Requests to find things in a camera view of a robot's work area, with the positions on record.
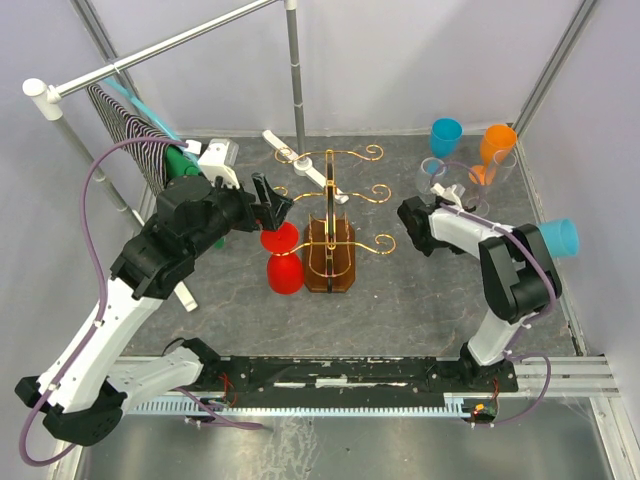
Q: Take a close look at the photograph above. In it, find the gold wire glass rack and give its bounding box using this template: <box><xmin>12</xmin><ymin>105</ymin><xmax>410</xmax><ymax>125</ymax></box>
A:
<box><xmin>290</xmin><ymin>144</ymin><xmax>396</xmax><ymax>294</ymax></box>

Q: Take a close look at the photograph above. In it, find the striped cloth on hanger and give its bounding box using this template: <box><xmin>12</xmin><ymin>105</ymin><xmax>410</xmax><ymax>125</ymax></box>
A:
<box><xmin>87</xmin><ymin>83</ymin><xmax>176</xmax><ymax>199</ymax></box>

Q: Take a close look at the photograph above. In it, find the green plastic hanger piece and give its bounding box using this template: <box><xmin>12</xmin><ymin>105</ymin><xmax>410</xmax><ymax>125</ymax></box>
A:
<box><xmin>158</xmin><ymin>145</ymin><xmax>225</xmax><ymax>254</ymax></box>

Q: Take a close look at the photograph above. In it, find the orange plastic wine glass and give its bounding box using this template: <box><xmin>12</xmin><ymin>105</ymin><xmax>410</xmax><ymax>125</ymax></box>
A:
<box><xmin>469</xmin><ymin>124</ymin><xmax>518</xmax><ymax>186</ymax></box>

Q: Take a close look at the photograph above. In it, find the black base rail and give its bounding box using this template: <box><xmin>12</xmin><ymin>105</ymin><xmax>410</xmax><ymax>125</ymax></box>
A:
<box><xmin>185</xmin><ymin>356</ymin><xmax>518</xmax><ymax>409</ymax></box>

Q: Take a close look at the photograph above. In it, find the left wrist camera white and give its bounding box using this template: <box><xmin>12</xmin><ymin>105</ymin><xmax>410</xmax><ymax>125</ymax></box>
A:
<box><xmin>186</xmin><ymin>138</ymin><xmax>240</xmax><ymax>188</ymax></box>

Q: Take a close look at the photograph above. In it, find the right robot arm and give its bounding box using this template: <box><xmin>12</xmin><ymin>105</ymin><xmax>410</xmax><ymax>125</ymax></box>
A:
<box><xmin>397</xmin><ymin>196</ymin><xmax>562</xmax><ymax>391</ymax></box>

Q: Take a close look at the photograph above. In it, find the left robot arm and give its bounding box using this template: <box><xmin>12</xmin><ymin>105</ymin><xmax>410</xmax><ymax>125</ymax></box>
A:
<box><xmin>15</xmin><ymin>173</ymin><xmax>294</xmax><ymax>446</ymax></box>

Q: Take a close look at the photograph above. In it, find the red plastic wine glass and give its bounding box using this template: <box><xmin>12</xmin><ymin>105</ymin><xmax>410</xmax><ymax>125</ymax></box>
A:
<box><xmin>260</xmin><ymin>222</ymin><xmax>304</xmax><ymax>295</ymax></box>

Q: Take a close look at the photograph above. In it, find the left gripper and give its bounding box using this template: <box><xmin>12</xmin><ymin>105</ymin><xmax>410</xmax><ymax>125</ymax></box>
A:
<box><xmin>187</xmin><ymin>171</ymin><xmax>294</xmax><ymax>259</ymax></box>

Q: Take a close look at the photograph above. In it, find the white clothes rack stand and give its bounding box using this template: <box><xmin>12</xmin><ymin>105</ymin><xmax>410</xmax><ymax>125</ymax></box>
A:
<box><xmin>1</xmin><ymin>1</ymin><xmax>365</xmax><ymax>306</ymax></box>

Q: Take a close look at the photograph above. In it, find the blue wine glass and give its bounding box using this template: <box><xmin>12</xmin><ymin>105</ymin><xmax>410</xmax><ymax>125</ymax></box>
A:
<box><xmin>430</xmin><ymin>117</ymin><xmax>463</xmax><ymax>158</ymax></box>
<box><xmin>538</xmin><ymin>218</ymin><xmax>580</xmax><ymax>258</ymax></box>

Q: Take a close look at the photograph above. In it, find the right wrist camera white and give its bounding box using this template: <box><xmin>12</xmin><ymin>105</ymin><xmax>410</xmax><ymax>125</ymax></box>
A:
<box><xmin>430</xmin><ymin>183</ymin><xmax>466</xmax><ymax>208</ymax></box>

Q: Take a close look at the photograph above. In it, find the clear wine glass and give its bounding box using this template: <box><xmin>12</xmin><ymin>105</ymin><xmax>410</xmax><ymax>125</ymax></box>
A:
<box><xmin>463</xmin><ymin>150</ymin><xmax>517</xmax><ymax>217</ymax></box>
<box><xmin>415</xmin><ymin>157</ymin><xmax>447</xmax><ymax>194</ymax></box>

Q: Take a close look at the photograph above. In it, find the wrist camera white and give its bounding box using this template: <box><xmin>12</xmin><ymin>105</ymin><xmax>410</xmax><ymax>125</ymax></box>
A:
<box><xmin>186</xmin><ymin>138</ymin><xmax>240</xmax><ymax>188</ymax></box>
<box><xmin>430</xmin><ymin>183</ymin><xmax>466</xmax><ymax>208</ymax></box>

